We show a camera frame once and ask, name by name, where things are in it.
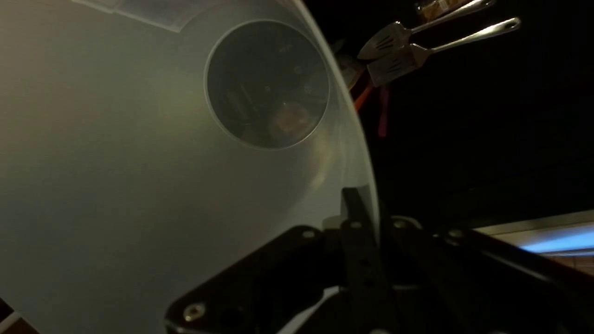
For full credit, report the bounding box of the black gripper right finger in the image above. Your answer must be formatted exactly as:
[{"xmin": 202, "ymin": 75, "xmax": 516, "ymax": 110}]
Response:
[{"xmin": 377, "ymin": 214, "xmax": 594, "ymax": 334}]

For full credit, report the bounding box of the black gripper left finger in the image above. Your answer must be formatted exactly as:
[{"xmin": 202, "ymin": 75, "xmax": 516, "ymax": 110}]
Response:
[{"xmin": 163, "ymin": 186, "xmax": 390, "ymax": 334}]

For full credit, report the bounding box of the clear plastic bin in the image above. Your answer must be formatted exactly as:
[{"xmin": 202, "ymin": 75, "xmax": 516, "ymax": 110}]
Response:
[{"xmin": 0, "ymin": 0, "xmax": 382, "ymax": 334}]

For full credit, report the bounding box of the metal slotted spatula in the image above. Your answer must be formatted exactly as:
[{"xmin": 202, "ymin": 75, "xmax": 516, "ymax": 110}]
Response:
[
  {"xmin": 356, "ymin": 0, "xmax": 498, "ymax": 63},
  {"xmin": 366, "ymin": 15, "xmax": 524, "ymax": 89}
]

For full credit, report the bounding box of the red tool handle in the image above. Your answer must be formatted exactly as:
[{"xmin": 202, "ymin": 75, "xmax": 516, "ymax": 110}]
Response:
[
  {"xmin": 351, "ymin": 84, "xmax": 375, "ymax": 115},
  {"xmin": 375, "ymin": 86, "xmax": 394, "ymax": 141}
]

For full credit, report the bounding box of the cork handled tool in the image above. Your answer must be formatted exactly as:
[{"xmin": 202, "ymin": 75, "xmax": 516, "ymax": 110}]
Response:
[{"xmin": 412, "ymin": 0, "xmax": 475, "ymax": 21}]

